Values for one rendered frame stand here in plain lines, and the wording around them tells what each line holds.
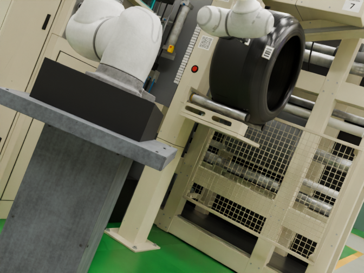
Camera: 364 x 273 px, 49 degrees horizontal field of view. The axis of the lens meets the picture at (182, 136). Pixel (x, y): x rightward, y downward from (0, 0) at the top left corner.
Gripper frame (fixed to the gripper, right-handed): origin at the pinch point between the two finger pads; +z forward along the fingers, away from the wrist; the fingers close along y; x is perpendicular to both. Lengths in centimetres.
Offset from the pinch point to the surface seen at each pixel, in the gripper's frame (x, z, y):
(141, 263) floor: 122, -8, 11
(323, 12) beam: -33, 60, -12
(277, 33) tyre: -8.1, 9.9, -9.8
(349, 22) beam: -32, 66, -26
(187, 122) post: 49, 21, 28
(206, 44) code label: 4.5, 24.4, 34.2
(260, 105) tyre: 26.7, 15.1, -12.1
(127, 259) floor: 121, -13, 16
